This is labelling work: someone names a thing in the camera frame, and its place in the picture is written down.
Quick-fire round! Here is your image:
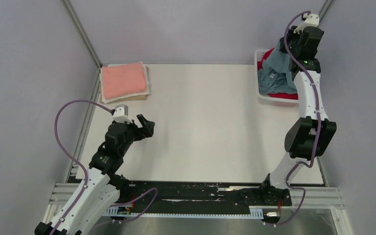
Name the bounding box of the white slotted cable duct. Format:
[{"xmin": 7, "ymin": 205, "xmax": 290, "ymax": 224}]
[{"xmin": 102, "ymin": 207, "xmax": 264, "ymax": 220}]

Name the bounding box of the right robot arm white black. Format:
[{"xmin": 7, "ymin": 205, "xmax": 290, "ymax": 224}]
[{"xmin": 259, "ymin": 26, "xmax": 337, "ymax": 206}]

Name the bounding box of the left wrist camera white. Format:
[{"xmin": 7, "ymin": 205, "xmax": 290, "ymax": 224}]
[{"xmin": 112, "ymin": 104, "xmax": 132, "ymax": 124}]

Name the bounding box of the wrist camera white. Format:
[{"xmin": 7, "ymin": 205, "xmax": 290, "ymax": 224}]
[
  {"xmin": 293, "ymin": 13, "xmax": 320, "ymax": 34},
  {"xmin": 112, "ymin": 104, "xmax": 132, "ymax": 124}
]

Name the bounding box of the red t shirt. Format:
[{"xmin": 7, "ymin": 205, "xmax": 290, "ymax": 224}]
[{"xmin": 257, "ymin": 48, "xmax": 298, "ymax": 100}]

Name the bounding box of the folded white t shirt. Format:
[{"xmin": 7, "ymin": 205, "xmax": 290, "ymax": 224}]
[{"xmin": 99, "ymin": 61, "xmax": 151, "ymax": 104}]

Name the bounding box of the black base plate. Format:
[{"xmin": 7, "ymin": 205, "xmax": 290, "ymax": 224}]
[{"xmin": 115, "ymin": 180, "xmax": 292, "ymax": 214}]

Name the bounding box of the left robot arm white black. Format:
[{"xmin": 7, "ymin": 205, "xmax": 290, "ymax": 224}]
[{"xmin": 34, "ymin": 114, "xmax": 155, "ymax": 235}]

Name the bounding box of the grey-blue t shirt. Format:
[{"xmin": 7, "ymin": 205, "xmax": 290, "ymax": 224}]
[{"xmin": 258, "ymin": 41, "xmax": 297, "ymax": 95}]

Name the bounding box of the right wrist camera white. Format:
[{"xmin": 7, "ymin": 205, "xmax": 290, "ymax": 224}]
[{"xmin": 293, "ymin": 13, "xmax": 320, "ymax": 34}]

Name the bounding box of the aluminium frame rail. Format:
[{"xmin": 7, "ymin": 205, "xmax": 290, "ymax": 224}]
[{"xmin": 49, "ymin": 183, "xmax": 345, "ymax": 210}]

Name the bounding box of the white plastic basket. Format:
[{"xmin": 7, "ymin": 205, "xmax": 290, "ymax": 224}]
[{"xmin": 254, "ymin": 49, "xmax": 299, "ymax": 107}]

